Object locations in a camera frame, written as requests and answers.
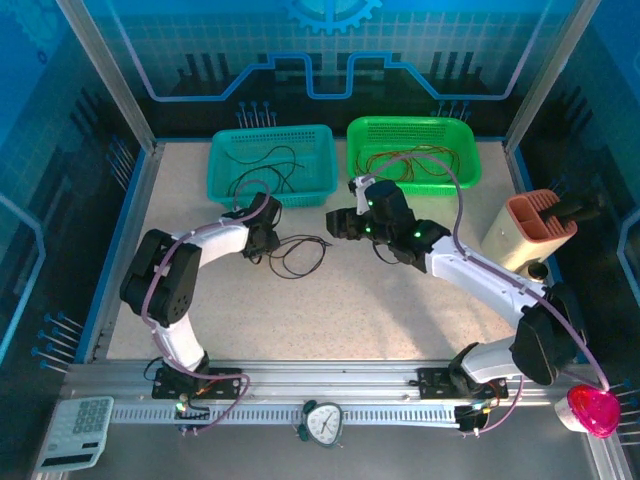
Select bundle of red black wires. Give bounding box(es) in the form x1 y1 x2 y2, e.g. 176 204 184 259
259 234 335 279

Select teal plastic basket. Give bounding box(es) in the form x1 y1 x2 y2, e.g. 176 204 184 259
206 124 337 209

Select green plastic basket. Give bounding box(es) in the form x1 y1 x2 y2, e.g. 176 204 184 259
346 115 482 197

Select beige utensil holder terracotta rim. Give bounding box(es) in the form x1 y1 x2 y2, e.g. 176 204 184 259
479 188 579 274

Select small beige black-topped object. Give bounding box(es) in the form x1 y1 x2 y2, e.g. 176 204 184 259
519 262 551 285

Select teal alarm clock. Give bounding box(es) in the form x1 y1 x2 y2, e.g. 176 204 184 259
291 398 347 450

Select pink dome white base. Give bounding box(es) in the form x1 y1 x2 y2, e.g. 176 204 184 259
553 383 622 440

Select white calculator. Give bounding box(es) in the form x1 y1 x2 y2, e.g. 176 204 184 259
34 396 116 474

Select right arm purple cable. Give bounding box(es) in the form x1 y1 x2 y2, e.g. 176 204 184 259
367 152 612 439

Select aluminium side rail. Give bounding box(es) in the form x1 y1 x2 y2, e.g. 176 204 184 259
84 142 166 364

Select aluminium mounting rail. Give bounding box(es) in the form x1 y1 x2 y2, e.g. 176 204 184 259
64 358 596 401

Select black utensil handles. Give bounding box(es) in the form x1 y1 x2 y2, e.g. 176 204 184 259
542 197 604 224

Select slotted grey cable duct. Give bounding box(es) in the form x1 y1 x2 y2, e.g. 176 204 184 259
109 403 464 427

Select aluminium frame post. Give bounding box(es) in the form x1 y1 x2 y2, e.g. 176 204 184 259
55 0 164 154
504 0 597 149

